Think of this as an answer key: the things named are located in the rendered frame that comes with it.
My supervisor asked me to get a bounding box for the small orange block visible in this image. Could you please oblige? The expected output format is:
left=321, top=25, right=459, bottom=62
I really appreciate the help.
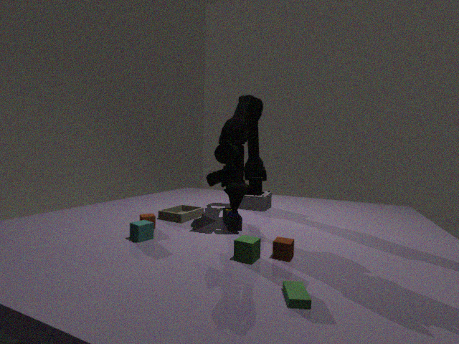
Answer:
left=141, top=214, right=156, bottom=228

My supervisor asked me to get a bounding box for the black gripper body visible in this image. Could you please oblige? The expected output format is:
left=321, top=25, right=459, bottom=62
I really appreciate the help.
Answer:
left=222, top=163, right=250, bottom=194

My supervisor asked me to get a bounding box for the brown cube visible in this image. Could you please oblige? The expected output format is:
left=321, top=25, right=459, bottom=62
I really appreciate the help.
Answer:
left=273, top=236, right=294, bottom=262

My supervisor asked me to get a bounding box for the teal cube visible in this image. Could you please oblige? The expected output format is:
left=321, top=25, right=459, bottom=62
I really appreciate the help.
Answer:
left=130, top=220, right=154, bottom=242

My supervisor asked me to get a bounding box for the green cube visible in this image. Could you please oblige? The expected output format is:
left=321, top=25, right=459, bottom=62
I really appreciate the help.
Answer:
left=234, top=235, right=261, bottom=264

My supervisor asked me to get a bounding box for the green rectangular block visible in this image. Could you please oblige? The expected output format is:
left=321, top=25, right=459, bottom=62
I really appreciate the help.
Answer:
left=283, top=281, right=311, bottom=310

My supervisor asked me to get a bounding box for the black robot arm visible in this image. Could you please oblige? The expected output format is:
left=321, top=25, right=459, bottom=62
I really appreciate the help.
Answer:
left=206, top=95, right=267, bottom=196

